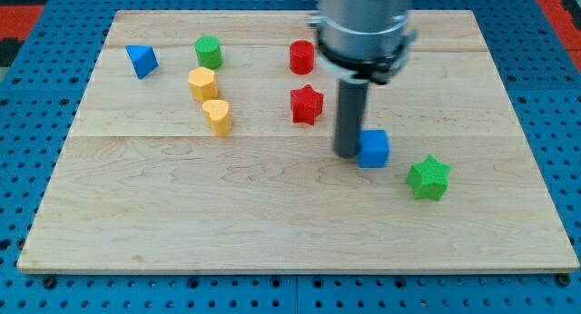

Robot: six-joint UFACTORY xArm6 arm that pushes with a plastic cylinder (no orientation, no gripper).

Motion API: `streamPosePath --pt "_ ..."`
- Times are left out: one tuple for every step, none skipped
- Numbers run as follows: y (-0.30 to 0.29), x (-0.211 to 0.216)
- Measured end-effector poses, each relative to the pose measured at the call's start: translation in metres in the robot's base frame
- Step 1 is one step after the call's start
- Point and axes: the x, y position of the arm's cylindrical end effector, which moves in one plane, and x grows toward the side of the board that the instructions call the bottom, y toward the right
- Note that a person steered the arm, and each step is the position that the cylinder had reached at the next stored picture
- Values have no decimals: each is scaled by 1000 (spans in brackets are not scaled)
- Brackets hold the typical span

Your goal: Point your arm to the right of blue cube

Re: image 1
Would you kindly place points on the blue cube block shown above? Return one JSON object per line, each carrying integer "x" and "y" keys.
{"x": 374, "y": 149}

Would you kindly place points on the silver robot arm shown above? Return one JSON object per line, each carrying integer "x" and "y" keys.
{"x": 364, "y": 40}

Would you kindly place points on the red star block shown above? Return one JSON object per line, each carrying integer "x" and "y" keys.
{"x": 306, "y": 104}

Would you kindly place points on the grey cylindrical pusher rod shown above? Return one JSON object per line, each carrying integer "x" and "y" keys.
{"x": 351, "y": 103}

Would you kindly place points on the yellow heart block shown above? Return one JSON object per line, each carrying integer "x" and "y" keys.
{"x": 218, "y": 116}

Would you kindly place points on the wooden board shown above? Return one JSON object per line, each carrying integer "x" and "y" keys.
{"x": 144, "y": 186}

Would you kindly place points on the red cylinder block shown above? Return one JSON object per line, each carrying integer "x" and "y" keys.
{"x": 302, "y": 57}

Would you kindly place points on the yellow hexagon block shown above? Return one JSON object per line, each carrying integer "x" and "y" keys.
{"x": 203, "y": 84}

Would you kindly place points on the green cylinder block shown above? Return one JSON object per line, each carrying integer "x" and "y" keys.
{"x": 208, "y": 51}

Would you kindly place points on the green star block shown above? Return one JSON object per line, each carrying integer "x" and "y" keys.
{"x": 429, "y": 179}

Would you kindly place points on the blue triangle block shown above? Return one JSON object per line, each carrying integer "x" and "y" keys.
{"x": 143, "y": 59}

